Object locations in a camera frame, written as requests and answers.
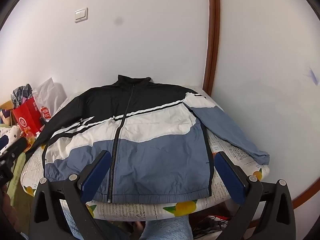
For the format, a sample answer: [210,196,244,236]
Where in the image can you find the fruit print lace tablecloth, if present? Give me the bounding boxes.
[20,86,271,222]

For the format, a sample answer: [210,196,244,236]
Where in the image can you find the tangle of cables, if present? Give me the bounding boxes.
[192,214,242,240]

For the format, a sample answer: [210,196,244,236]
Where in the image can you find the white wall light switch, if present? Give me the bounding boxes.
[74,7,89,22]

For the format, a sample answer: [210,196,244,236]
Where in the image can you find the brown wooden door frame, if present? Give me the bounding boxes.
[202,0,320,210]

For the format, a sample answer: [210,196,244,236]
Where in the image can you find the light blue towel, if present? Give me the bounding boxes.
[138,215,195,240]

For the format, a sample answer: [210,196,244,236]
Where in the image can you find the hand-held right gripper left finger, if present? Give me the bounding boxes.
[29,150,112,240]

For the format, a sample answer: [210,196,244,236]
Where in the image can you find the white cloth with dark spots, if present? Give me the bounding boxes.
[0,124,22,156]

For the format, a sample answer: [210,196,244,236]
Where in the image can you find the white paper shopping bag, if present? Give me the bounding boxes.
[33,77,66,122]

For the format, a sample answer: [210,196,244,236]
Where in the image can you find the red paper bag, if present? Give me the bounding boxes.
[12,96,44,134]

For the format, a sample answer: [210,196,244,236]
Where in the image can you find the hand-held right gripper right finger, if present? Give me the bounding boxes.
[214,151,297,240]

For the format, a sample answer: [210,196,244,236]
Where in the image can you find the black white blue jacket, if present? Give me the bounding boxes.
[25,74,270,204]

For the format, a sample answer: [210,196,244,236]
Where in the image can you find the green cloth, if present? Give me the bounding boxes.
[7,152,34,203]

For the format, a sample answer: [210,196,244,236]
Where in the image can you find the dark plaid cloth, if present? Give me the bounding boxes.
[11,84,33,110]

